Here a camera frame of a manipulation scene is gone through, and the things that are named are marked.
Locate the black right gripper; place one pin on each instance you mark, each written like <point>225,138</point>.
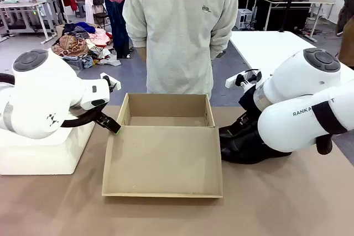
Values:
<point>249,103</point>

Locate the black leather shoe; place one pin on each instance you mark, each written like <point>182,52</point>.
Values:
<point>249,153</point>
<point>223,135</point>

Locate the brown cardboard shoe box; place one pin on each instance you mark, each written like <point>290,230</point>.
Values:
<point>163,158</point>

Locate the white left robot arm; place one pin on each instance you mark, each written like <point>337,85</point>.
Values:
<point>41,95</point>

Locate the person's right forearm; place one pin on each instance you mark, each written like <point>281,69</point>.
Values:
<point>142,53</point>

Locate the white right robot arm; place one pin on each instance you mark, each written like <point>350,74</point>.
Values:
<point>290,125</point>

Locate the white plastic storage box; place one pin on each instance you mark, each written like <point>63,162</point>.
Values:
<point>41,158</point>

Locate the white crumpled cloth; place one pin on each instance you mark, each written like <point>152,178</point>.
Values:
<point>110,59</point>

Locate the blue-grey plaid cloth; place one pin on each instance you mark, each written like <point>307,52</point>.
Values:
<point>77,63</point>

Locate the large white table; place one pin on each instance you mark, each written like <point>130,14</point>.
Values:
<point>262,51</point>

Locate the pink crumpled cloth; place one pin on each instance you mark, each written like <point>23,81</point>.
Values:
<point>99,37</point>

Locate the brown patterned cloth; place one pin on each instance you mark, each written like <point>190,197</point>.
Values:
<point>69,45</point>

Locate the dark grey crumpled cloth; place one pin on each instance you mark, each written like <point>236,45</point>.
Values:
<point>77,32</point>

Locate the blue crumpled cloth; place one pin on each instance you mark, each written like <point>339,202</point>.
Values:
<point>85,27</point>

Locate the person in grey sweatshirt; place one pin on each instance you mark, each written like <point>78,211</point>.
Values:
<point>179,31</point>

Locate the black folding chair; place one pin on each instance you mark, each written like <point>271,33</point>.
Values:
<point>99,15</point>

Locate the pale pink draped garment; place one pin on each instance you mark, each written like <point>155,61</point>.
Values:
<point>89,9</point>

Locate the black stand pole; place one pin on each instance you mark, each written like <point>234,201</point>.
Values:
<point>289,4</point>

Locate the wood-top lab desk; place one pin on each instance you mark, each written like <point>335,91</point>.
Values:
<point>298,1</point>

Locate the bystander in dark apron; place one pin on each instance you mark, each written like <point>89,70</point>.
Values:
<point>347,26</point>

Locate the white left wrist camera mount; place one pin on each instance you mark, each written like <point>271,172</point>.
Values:
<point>116,84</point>

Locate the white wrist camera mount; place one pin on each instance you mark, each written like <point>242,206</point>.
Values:
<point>116,84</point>
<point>232,81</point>

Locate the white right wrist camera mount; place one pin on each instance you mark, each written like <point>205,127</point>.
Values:
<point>232,81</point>

